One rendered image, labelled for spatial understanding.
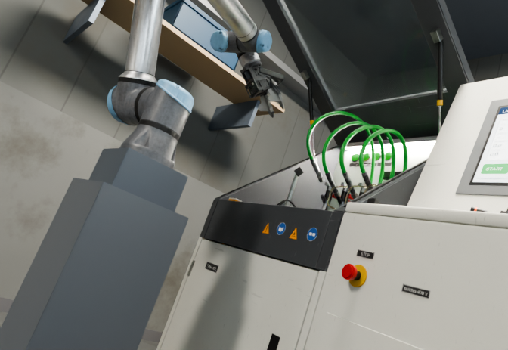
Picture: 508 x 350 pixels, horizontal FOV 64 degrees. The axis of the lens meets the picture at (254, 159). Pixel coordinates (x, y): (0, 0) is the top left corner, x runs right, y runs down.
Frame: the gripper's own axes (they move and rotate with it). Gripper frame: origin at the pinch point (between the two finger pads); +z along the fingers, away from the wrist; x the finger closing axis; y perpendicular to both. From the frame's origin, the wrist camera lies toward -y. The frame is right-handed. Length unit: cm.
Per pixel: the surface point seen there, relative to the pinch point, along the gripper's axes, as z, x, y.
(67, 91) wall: -96, -157, 31
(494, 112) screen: 34, 57, -27
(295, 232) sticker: 41, 21, 31
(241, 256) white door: 42, -2, 39
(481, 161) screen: 45, 55, -12
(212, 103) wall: -67, -176, -81
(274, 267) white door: 48, 15, 39
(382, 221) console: 45, 50, 27
